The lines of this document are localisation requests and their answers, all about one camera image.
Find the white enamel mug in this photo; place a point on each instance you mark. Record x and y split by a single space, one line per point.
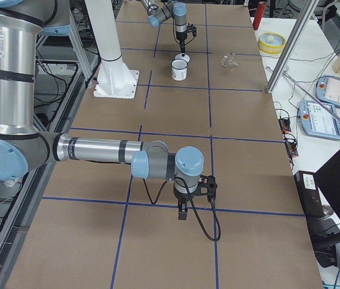
179 69

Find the clear glass funnel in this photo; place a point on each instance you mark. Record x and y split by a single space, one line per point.
228 60

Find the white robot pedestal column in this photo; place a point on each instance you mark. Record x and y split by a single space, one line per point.
115 79

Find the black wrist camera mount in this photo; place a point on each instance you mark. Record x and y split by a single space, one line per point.
207 187

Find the black desktop box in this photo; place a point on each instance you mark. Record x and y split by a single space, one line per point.
308 194

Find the teach pendant tablet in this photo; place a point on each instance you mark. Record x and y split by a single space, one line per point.
328 90
317 122

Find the near teach pendant tablet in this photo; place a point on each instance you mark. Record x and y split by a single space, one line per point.
317 122

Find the orange black connector block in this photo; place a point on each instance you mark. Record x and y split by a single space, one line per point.
285 124

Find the red cylinder tube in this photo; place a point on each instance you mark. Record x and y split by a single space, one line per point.
259 14

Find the far teach pendant tablet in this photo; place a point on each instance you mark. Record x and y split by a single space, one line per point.
328 90

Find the yellow tape roll with dish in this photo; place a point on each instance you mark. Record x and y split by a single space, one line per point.
271 43

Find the aluminium frame post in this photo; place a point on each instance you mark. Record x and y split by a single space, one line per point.
293 39

